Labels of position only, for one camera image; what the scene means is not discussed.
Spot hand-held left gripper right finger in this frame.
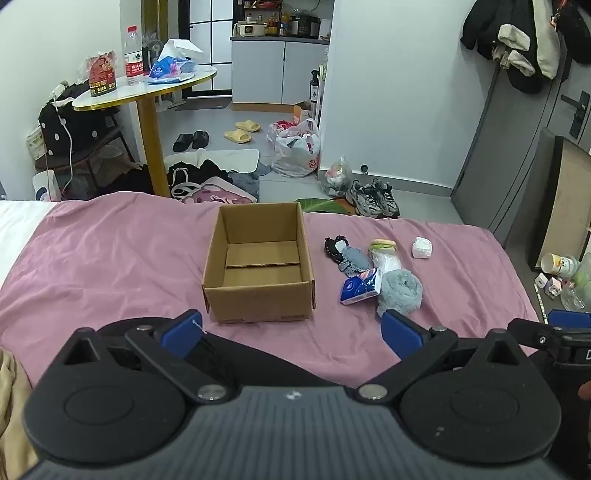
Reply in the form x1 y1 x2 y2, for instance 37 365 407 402
357 309 532 402

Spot pink blanket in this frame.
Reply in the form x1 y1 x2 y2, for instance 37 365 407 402
0 191 542 389

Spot white kitchen appliance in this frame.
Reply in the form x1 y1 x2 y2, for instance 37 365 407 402
236 20 269 38

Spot black polka dot bag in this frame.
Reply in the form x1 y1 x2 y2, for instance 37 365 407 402
39 85 117 158

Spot cardboard box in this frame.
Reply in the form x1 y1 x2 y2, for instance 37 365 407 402
202 202 317 324

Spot black door handle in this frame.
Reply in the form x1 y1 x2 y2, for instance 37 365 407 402
560 90 591 138

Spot grey fluffy cloth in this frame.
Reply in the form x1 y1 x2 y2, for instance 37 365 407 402
377 270 424 317

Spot blue and white tissue bag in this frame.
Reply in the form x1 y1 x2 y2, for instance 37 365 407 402
147 39 204 84

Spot blue tissue pack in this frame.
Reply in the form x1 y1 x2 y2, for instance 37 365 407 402
340 268 384 306

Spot white kitchen cabinet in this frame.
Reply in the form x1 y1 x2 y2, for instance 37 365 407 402
230 36 331 106

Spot wooden board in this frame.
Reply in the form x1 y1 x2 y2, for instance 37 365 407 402
528 128 591 271

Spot white floor mat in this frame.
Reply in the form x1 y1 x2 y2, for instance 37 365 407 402
163 147 260 174

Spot clear glass bowl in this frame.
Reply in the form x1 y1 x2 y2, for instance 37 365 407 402
560 271 591 313

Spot red snack bag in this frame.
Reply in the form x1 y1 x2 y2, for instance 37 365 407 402
87 51 117 98

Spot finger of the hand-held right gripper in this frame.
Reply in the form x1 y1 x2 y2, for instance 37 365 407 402
506 309 591 356

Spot dark door mat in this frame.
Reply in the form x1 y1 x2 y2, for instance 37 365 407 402
184 98 230 112

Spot beige cloth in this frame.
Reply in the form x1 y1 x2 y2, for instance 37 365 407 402
0 350 38 468

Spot green leaf floor mat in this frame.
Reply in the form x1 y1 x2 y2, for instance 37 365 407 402
295 197 356 217

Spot grey sneaker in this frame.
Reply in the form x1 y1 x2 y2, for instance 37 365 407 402
345 179 382 219
372 181 400 219

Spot clear water bottle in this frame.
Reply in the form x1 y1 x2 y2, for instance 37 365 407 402
123 26 145 86

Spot clear bag of white cotton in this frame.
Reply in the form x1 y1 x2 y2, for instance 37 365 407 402
372 250 403 278

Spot red and white bag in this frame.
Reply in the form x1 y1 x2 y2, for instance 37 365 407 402
265 120 297 144

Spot white small appliance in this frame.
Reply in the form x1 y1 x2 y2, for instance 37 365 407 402
33 169 61 203

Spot hanging dark coats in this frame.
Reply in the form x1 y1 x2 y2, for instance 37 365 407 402
461 0 591 94

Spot black clothing pile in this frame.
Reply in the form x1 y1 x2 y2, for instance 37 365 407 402
167 159 232 195

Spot pink bear tote bag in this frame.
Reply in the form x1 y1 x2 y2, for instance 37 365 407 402
179 176 257 205

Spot white printed cup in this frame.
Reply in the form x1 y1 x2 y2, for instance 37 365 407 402
540 252 578 278

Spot white bed sheet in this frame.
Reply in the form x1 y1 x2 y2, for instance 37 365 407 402
0 200 62 288

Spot brown wooden chair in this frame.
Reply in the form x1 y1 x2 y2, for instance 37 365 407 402
34 126 140 188

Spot white plastic bag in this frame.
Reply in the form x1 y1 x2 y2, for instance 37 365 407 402
271 119 322 179

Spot round table with gold leg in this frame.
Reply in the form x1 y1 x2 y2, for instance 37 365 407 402
71 65 218 198

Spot white cable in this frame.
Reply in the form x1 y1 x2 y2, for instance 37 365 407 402
45 91 75 188

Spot small clear plastic bag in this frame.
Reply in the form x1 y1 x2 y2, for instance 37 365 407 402
318 155 354 199

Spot small grey-blue cloth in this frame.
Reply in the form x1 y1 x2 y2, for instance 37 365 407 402
339 246 373 278

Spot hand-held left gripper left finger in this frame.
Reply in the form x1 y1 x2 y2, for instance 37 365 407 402
61 309 232 402

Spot grey door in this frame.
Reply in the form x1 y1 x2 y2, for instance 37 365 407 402
450 69 591 237

